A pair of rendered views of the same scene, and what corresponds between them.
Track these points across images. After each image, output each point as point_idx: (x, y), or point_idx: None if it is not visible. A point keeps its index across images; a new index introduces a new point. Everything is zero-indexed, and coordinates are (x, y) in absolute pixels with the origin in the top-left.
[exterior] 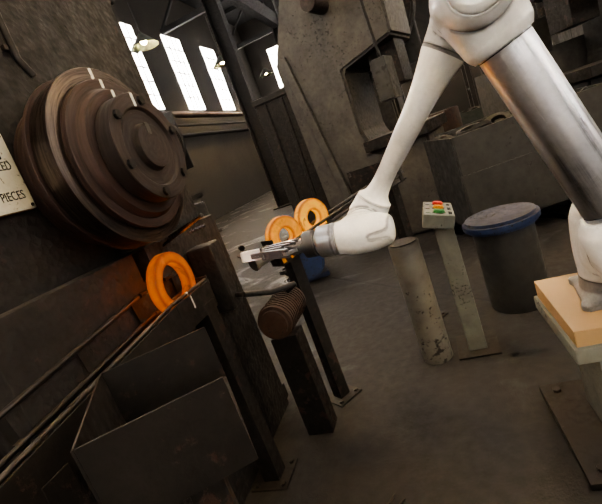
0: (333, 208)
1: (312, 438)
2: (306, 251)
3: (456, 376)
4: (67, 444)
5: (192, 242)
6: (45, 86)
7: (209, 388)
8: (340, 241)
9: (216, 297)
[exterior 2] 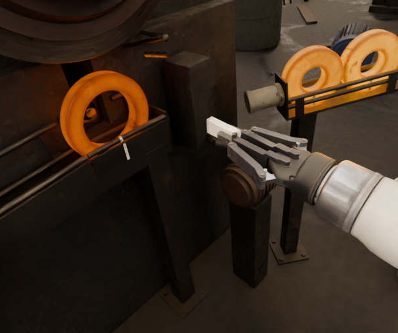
0: None
1: (233, 279)
2: (295, 193)
3: None
4: None
5: (182, 43)
6: None
7: None
8: (364, 232)
9: (183, 129)
